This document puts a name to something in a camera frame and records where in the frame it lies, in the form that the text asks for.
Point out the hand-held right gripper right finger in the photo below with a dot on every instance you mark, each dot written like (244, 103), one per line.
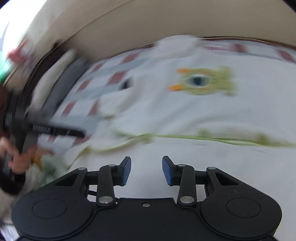
(167, 171)

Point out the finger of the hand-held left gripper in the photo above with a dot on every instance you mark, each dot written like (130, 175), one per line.
(57, 132)

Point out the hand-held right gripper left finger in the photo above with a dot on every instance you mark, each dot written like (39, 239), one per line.
(126, 171)

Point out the cream cardigan with green trim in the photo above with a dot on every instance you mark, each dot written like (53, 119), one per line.
(185, 111)

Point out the person's left hand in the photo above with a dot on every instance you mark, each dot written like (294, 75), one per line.
(18, 162)

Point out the pale green garment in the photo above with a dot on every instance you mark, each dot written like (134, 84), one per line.
(49, 169)

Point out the pale green cloth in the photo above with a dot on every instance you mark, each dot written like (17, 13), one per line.
(3, 69)

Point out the grey folded garment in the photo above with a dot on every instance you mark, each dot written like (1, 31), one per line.
(67, 78)

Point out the cream folded garment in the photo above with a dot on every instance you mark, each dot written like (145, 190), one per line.
(57, 64)

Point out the checked rug with dog print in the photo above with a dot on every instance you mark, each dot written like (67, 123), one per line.
(104, 71)

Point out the beige sofa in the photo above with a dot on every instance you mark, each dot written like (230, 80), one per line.
(161, 18)

